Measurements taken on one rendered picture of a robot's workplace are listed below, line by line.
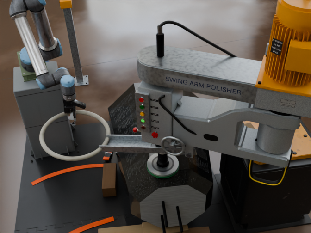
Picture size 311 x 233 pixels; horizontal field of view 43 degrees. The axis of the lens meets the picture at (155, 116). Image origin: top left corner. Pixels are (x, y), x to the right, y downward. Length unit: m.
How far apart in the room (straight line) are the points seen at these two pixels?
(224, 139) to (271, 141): 0.25
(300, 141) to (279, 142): 0.96
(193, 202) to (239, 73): 1.14
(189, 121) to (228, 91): 0.33
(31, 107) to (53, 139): 0.45
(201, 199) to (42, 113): 1.72
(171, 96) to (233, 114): 0.34
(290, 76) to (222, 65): 0.36
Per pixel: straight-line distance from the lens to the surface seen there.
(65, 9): 4.54
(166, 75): 2.05
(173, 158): 2.71
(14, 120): 4.68
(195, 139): 2.29
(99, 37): 5.95
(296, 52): 1.77
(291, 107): 1.99
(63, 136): 3.96
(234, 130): 2.17
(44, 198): 3.78
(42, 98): 3.66
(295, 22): 1.78
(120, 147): 2.63
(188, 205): 2.85
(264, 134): 2.18
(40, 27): 3.18
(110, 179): 3.62
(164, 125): 2.27
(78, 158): 2.67
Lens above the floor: 2.87
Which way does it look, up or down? 41 degrees down
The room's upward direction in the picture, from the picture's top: 2 degrees counter-clockwise
